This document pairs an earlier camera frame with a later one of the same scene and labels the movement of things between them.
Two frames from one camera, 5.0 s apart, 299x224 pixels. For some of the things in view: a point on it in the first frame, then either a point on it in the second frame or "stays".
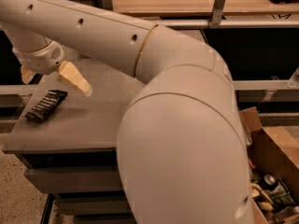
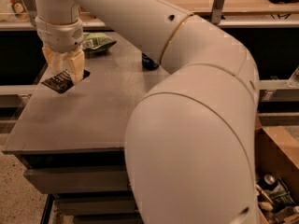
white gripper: (42, 61) to (59, 35)
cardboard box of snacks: (273, 163) stays
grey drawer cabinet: (73, 152) stays
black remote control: (46, 105) to (63, 81)
